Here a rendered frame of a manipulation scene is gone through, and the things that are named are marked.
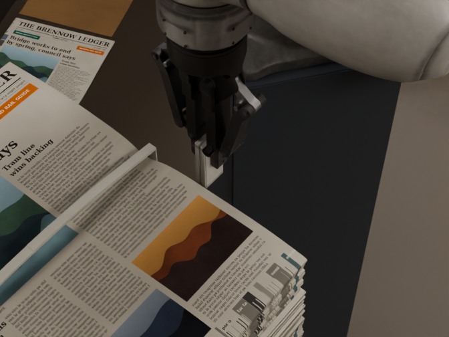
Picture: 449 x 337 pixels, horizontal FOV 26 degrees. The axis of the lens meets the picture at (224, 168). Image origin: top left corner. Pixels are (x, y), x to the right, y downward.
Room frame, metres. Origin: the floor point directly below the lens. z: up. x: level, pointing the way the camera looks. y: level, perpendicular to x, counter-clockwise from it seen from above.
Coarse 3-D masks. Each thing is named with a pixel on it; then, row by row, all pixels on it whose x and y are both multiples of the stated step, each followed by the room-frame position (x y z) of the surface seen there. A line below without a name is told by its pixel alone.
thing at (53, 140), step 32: (0, 96) 0.64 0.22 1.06; (32, 96) 0.64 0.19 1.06; (64, 96) 0.64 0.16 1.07; (0, 128) 0.60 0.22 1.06; (32, 128) 0.60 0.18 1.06; (64, 128) 0.60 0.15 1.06; (96, 128) 0.60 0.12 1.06; (0, 160) 0.56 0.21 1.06; (32, 160) 0.56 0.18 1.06; (64, 160) 0.56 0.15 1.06; (0, 192) 0.52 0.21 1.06; (32, 192) 0.52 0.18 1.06; (0, 224) 0.49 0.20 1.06
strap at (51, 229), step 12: (132, 156) 0.56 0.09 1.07; (144, 156) 0.56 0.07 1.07; (120, 168) 0.54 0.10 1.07; (108, 180) 0.53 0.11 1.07; (96, 192) 0.51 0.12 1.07; (84, 204) 0.50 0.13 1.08; (60, 216) 0.49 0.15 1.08; (72, 216) 0.49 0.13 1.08; (48, 228) 0.47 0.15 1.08; (60, 228) 0.47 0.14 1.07; (36, 240) 0.46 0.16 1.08; (24, 252) 0.45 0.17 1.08; (12, 264) 0.44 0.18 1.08; (0, 276) 0.42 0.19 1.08
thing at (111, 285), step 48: (192, 192) 0.52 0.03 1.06; (144, 240) 0.47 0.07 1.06; (192, 240) 0.47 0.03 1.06; (240, 240) 0.47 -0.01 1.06; (48, 288) 0.42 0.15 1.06; (96, 288) 0.42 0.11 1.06; (144, 288) 0.42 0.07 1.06; (192, 288) 0.42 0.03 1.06; (240, 288) 0.42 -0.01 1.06; (288, 288) 0.43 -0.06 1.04; (0, 336) 0.37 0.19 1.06; (48, 336) 0.38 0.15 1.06; (96, 336) 0.38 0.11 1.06; (144, 336) 0.38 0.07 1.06; (192, 336) 0.38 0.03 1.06; (240, 336) 0.38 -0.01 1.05; (288, 336) 0.43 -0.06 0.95
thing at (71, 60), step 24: (24, 24) 1.82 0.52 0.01; (0, 48) 1.73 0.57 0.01; (24, 48) 1.73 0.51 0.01; (48, 48) 1.73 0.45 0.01; (72, 48) 1.73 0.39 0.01; (96, 48) 1.73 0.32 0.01; (48, 72) 1.65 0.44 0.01; (72, 72) 1.65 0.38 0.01; (96, 72) 1.65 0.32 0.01; (72, 96) 1.57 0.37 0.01
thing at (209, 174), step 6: (204, 144) 0.63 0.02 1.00; (204, 156) 0.62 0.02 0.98; (204, 162) 0.62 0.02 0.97; (204, 168) 0.62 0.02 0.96; (210, 168) 0.63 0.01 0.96; (222, 168) 0.65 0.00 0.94; (204, 174) 0.62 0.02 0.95; (210, 174) 0.63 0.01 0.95; (216, 174) 0.64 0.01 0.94; (204, 180) 0.62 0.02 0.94; (210, 180) 0.63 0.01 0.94; (204, 186) 0.62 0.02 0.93
